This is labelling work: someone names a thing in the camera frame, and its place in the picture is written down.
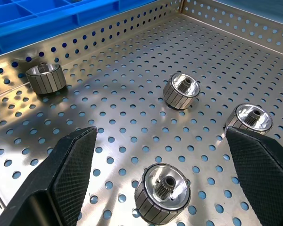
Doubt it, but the metal nut upper right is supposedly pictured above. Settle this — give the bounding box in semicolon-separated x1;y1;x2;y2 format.
224;103;274;136

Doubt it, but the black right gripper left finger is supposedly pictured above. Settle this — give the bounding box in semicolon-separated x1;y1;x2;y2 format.
0;126;98;226

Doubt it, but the perforated metal tray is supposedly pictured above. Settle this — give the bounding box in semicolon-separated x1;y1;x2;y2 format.
0;0;283;226

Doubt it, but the metal nut lower right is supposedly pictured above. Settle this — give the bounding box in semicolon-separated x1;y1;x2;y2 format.
134;163;191;226

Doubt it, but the blue compartment tray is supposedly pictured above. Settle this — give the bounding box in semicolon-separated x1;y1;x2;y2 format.
0;0;177;58

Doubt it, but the metal rotor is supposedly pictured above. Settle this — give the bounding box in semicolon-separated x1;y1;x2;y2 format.
162;72;200;111
25;62;67;95

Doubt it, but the metal nut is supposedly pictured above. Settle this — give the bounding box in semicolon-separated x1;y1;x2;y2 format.
224;103;274;136
134;163;191;226

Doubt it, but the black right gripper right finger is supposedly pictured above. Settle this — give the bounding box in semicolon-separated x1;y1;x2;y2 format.
225;126;283;226

